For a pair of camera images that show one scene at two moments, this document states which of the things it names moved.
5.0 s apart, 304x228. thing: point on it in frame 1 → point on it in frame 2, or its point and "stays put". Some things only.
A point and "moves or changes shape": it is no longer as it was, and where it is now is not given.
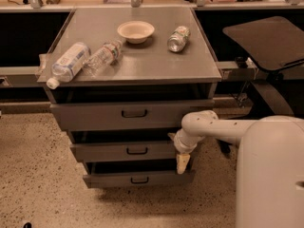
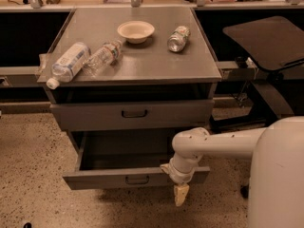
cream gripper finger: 171,135 → 165,168
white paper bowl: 136,31 stays put
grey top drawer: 118,116 stays put
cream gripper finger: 181,161 → 180,191
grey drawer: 123,151 moves or changes shape
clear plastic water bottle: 104,58 stays put
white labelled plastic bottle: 69,64 stays put
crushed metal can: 178,39 stays put
